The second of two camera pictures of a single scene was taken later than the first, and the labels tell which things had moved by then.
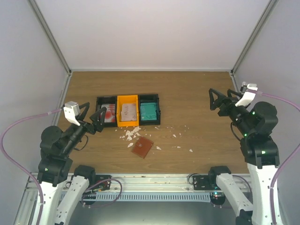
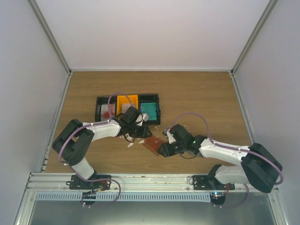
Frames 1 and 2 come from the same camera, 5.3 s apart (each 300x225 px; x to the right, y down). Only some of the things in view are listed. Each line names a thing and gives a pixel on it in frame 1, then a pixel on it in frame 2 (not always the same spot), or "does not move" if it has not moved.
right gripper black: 220,100 -> 167,151
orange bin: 127,99 does not move
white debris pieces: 71,110 -> 145,117
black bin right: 149,98 does not move
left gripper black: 96,124 -> 143,134
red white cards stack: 110,113 does not move
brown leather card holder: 142,147 -> 153,144
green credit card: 148,111 does not move
